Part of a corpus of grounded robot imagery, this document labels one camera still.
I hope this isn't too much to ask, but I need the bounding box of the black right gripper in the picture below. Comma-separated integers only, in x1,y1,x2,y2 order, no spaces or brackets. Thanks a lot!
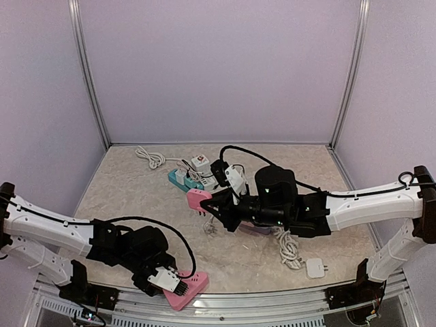
200,187,289,232

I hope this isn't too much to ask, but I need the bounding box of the white power strip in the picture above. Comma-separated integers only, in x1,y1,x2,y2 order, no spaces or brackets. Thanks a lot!
135,146,218,192

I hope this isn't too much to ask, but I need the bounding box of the pink charger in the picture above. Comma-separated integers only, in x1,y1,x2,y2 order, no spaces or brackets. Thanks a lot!
186,189,212,216

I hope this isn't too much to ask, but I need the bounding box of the purple power strip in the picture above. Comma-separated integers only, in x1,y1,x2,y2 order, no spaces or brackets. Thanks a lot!
238,221,306,270

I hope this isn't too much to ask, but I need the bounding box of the white cube socket adapter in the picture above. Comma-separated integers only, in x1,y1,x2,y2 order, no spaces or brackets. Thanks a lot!
191,155,211,176

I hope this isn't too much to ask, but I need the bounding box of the small white cube charger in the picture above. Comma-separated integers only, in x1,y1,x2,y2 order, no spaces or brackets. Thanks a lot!
174,168,186,185

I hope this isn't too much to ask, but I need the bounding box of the pink triangular power strip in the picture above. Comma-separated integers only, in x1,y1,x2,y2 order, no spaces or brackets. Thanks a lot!
163,271,209,311

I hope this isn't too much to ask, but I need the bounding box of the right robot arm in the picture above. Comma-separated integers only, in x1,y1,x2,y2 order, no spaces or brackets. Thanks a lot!
199,145,435,302

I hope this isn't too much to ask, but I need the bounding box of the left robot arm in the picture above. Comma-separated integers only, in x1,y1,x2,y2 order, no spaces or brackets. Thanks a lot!
1,182,189,303

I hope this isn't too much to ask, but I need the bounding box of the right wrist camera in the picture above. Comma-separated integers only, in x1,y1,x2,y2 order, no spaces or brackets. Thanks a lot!
211,159,248,199

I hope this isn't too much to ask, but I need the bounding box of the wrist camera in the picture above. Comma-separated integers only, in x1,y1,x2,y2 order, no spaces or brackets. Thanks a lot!
211,159,248,199
147,266,189,296

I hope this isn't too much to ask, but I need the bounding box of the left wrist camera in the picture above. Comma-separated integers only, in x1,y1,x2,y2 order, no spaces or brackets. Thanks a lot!
147,266,189,296

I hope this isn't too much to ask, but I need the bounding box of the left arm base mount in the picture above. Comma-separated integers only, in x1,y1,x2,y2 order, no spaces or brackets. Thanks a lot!
58,260,120,311

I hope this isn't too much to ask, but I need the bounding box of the aluminium front rail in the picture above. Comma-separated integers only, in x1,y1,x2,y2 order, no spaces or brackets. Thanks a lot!
23,271,420,326

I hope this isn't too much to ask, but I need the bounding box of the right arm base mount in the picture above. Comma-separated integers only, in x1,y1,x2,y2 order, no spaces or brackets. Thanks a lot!
325,259,386,309

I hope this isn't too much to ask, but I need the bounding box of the right aluminium frame post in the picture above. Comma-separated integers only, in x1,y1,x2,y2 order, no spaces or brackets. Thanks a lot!
329,0,371,152

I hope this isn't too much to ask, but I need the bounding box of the aluminium frame post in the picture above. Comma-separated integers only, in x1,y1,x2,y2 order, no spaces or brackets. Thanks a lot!
68,0,112,151
329,0,371,152

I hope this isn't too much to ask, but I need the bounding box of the left aluminium frame post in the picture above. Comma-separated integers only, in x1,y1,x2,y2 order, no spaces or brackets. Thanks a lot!
68,0,112,151

